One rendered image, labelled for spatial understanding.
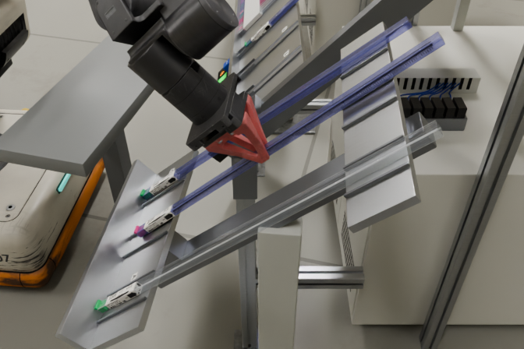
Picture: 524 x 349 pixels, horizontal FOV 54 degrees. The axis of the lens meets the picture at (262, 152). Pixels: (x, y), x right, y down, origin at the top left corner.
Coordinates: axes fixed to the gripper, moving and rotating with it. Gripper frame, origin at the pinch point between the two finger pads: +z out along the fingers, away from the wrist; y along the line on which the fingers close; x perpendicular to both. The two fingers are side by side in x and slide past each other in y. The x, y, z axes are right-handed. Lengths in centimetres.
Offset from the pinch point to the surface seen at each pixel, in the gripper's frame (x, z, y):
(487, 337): 17, 109, 34
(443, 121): -10, 45, 47
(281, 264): 9.2, 14.4, -4.3
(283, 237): 5.2, 10.4, -4.3
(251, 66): 15, 7, 48
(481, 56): -21, 59, 84
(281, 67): 5.5, 7.1, 37.9
